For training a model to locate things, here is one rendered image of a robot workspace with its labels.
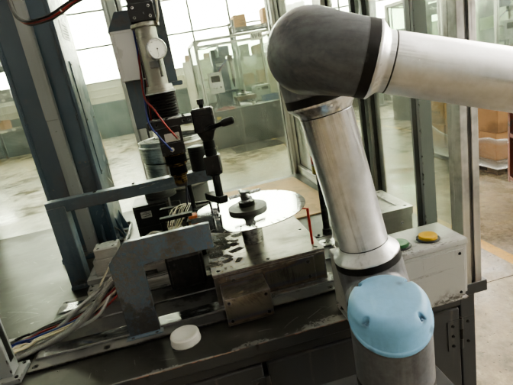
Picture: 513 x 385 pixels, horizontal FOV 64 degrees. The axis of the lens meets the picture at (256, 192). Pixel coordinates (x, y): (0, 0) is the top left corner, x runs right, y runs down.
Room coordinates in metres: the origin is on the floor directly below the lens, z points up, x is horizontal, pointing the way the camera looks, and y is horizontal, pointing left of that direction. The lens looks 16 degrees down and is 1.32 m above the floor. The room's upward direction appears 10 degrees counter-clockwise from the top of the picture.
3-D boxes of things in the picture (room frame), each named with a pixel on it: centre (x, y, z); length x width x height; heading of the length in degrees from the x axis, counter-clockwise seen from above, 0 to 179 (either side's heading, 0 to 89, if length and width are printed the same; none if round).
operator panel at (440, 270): (0.84, -0.29, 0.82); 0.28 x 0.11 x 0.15; 99
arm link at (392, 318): (0.53, -0.16, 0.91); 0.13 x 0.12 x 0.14; 171
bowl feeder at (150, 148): (1.85, 0.33, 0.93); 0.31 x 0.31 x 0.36
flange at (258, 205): (1.12, 0.03, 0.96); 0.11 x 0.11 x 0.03
